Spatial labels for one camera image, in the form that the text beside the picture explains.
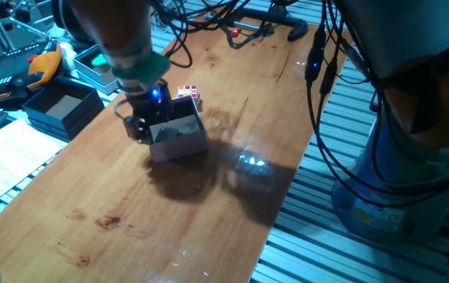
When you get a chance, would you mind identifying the black orange teach pendant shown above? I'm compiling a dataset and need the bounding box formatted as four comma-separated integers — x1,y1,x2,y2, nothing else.
0,40,64,105

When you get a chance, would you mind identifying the dark blue gift box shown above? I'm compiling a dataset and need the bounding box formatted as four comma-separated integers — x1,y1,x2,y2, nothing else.
22,76,105,142

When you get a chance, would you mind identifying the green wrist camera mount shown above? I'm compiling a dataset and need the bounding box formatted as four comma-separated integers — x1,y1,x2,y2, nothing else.
90,52,171,86

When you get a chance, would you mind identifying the small white ball figure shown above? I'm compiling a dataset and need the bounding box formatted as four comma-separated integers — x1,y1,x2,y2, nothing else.
58,42,78,72

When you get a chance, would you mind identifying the pink square gift box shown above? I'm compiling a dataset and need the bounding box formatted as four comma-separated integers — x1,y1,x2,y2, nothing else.
146,95,211,164

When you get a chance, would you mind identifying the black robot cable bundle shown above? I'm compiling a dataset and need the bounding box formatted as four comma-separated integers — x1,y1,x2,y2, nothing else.
147,0,449,205

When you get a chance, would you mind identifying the small Rubik's cube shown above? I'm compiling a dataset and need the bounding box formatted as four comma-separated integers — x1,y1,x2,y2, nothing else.
176,84,201,107

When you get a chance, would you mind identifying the black filament spool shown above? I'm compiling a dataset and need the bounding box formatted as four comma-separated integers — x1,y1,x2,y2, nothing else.
50,0,91,44

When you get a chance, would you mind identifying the plain beige cube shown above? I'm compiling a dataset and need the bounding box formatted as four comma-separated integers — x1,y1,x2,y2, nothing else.
153,125,184,143

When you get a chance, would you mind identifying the orange wooden board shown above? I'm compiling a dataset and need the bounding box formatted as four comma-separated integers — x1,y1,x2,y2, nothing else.
0,15,353,283

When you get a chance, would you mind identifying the large white paper sheet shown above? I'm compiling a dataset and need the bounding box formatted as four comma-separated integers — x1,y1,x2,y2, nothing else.
0,118,66,217

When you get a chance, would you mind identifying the light grey-blue gift box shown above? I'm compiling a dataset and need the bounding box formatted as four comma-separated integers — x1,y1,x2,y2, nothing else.
73,42,121,96

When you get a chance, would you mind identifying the black C-clamp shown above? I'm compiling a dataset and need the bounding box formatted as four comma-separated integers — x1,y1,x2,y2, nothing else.
204,7,310,42

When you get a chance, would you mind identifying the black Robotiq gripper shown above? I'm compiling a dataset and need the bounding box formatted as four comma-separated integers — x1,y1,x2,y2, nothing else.
123,79,174,145

